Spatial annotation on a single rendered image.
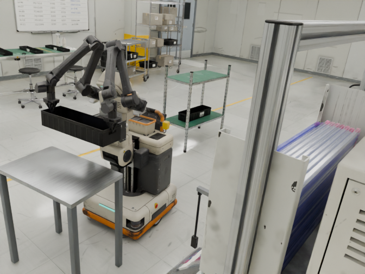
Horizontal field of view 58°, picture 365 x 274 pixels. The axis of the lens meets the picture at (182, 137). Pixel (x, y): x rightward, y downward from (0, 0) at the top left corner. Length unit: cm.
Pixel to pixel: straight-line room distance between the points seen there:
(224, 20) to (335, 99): 1178
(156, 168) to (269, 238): 227
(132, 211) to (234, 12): 1051
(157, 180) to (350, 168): 245
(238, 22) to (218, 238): 1195
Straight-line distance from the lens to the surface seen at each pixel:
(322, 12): 1130
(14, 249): 284
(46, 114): 244
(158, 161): 279
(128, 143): 263
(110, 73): 214
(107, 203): 290
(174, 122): 448
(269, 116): 49
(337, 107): 112
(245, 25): 1235
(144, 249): 286
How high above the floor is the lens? 192
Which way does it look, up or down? 23 degrees down
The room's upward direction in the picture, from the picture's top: 5 degrees clockwise
